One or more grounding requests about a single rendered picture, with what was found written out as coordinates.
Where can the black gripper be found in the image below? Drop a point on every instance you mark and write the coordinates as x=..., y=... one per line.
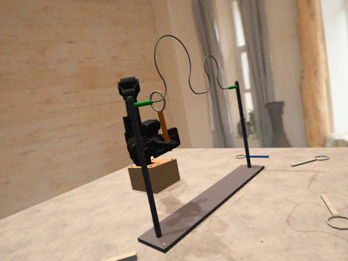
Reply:
x=156, y=146

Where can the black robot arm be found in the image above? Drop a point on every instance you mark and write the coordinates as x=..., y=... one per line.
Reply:
x=130, y=87

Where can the grey loop with orange handle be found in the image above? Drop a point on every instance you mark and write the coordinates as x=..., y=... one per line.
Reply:
x=161, y=116

